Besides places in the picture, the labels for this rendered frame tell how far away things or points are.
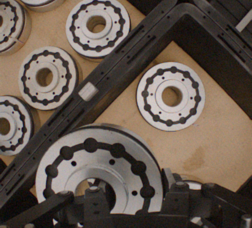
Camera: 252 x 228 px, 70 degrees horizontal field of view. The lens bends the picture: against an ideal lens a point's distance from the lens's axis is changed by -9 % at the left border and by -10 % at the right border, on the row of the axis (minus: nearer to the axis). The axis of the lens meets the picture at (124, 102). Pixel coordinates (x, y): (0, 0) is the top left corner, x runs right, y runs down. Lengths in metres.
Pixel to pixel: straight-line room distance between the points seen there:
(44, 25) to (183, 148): 0.32
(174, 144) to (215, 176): 0.09
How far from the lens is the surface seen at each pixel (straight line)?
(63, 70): 0.31
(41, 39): 0.38
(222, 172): 0.37
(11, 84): 0.39
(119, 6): 0.32
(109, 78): 0.22
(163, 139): 0.33
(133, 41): 0.23
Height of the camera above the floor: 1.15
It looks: 86 degrees down
